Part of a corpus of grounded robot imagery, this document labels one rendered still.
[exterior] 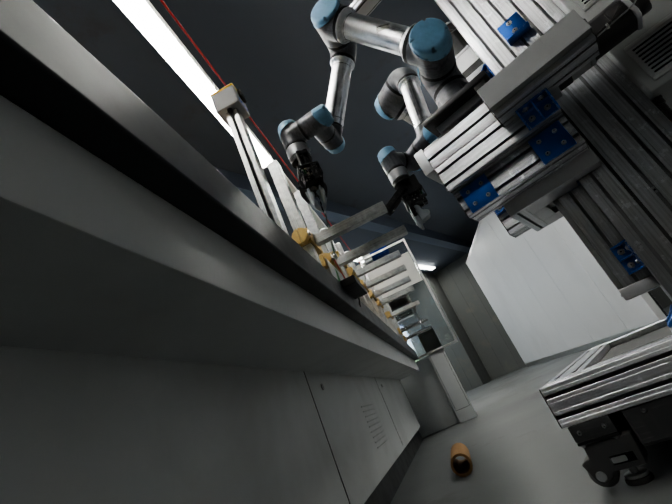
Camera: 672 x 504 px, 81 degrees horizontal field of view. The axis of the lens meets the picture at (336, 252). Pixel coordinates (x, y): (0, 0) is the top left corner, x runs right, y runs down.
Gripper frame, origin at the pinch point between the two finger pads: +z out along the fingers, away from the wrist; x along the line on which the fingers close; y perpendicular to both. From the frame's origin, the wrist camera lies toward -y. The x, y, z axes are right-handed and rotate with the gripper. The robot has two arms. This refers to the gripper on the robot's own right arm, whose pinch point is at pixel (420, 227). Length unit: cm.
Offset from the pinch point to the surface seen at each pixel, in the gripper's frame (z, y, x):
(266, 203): -1, -35, -57
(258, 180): -8, -35, -57
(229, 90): -37, -33, -58
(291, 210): -12.0, -35.2, -30.7
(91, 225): 30, -35, -110
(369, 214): -0.9, -14.3, -26.4
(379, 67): -253, 63, 191
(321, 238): -0.9, -30.6, -26.4
